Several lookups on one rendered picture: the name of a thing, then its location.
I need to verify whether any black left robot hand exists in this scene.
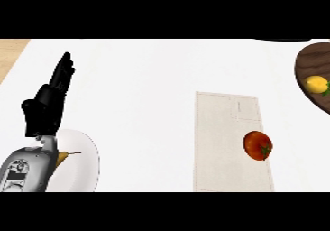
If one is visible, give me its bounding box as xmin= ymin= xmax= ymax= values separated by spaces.
xmin=21 ymin=51 xmax=77 ymax=138

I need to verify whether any white bowl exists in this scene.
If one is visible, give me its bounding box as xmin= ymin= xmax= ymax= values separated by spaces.
xmin=45 ymin=128 xmax=102 ymax=193

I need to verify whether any yellow lemon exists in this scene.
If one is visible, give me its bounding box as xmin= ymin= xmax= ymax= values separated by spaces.
xmin=303 ymin=75 xmax=330 ymax=97

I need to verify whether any yellow-brown pear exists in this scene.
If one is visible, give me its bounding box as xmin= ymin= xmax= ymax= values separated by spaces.
xmin=55 ymin=151 xmax=83 ymax=168

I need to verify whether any red tomato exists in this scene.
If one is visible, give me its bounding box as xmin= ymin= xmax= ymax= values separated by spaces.
xmin=242 ymin=130 xmax=275 ymax=162

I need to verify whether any dark wooden cutting board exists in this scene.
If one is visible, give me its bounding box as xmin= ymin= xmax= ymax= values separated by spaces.
xmin=294 ymin=42 xmax=330 ymax=117

